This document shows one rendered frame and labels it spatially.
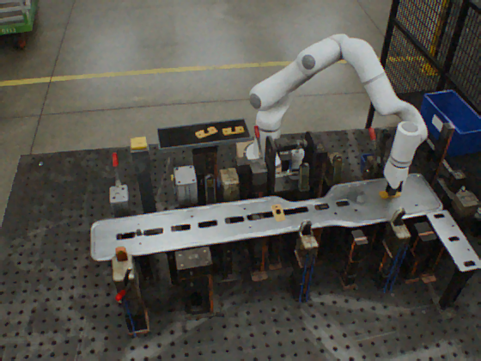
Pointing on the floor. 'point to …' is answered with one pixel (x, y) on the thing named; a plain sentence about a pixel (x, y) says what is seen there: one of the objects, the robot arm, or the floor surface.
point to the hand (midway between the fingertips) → (391, 189)
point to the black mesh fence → (434, 55)
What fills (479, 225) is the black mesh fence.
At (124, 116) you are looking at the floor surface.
